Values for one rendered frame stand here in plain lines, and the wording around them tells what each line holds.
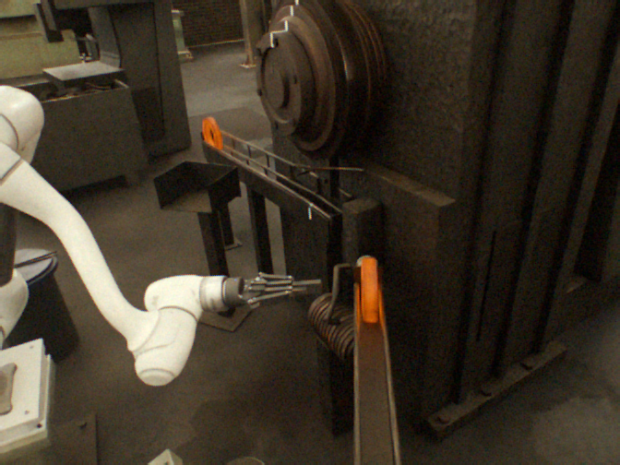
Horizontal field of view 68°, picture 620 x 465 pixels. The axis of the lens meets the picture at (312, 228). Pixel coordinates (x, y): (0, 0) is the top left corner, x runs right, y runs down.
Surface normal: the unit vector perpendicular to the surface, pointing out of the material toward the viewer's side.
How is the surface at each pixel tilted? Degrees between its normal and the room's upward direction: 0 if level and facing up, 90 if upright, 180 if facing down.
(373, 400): 6
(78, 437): 0
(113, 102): 90
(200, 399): 0
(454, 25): 90
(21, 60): 90
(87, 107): 90
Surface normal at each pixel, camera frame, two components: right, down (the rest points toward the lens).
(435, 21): -0.86, 0.29
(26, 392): -0.04, -0.83
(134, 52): 0.62, 0.36
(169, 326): 0.67, -0.55
